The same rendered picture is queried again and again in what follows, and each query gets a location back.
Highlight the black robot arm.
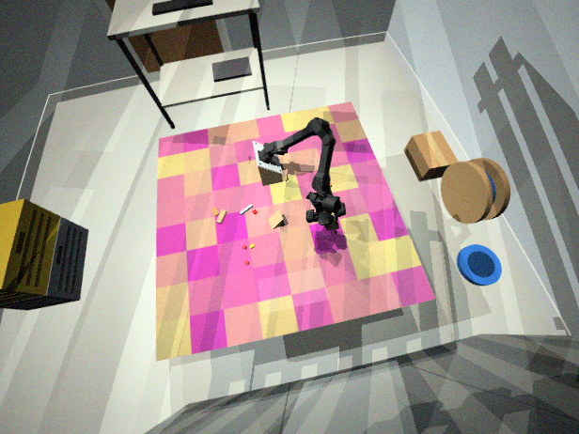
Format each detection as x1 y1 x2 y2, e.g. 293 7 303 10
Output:
258 117 341 225

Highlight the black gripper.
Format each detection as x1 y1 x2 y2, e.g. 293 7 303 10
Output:
305 202 346 223

